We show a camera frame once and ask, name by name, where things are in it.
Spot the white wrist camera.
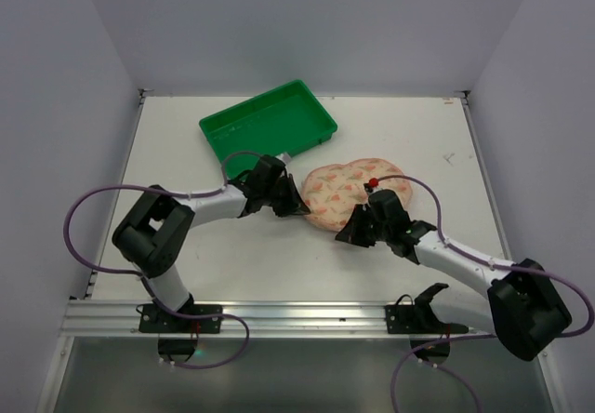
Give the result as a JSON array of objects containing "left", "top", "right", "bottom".
[
  {"left": 278, "top": 153, "right": 292, "bottom": 164},
  {"left": 364, "top": 178, "right": 380, "bottom": 195}
]

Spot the aluminium mounting rail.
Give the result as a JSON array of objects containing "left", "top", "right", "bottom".
[{"left": 60, "top": 300, "right": 489, "bottom": 339}]

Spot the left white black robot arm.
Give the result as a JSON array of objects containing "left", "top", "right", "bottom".
[{"left": 112, "top": 155, "right": 311, "bottom": 319}]

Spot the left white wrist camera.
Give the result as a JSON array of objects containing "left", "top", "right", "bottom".
[{"left": 278, "top": 153, "right": 292, "bottom": 164}]

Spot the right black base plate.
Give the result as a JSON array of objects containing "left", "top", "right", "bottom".
[{"left": 384, "top": 294, "right": 469, "bottom": 335}]

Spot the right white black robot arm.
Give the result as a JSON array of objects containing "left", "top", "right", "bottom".
[{"left": 336, "top": 190, "right": 572, "bottom": 361}]

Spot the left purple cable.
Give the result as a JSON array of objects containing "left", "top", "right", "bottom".
[{"left": 62, "top": 151, "right": 266, "bottom": 368}]

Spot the green plastic tray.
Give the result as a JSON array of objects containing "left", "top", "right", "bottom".
[{"left": 199, "top": 80, "right": 337, "bottom": 178}]

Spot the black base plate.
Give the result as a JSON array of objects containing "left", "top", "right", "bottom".
[
  {"left": 136, "top": 303, "right": 222, "bottom": 334},
  {"left": 384, "top": 294, "right": 469, "bottom": 335}
]

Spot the peach patterned mesh laundry bag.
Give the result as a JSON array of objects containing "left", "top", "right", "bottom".
[{"left": 300, "top": 158, "right": 403, "bottom": 233}]

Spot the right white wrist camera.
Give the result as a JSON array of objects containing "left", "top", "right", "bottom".
[{"left": 364, "top": 178, "right": 380, "bottom": 195}]

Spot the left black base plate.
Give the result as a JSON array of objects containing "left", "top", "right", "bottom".
[{"left": 136, "top": 303, "right": 222, "bottom": 334}]

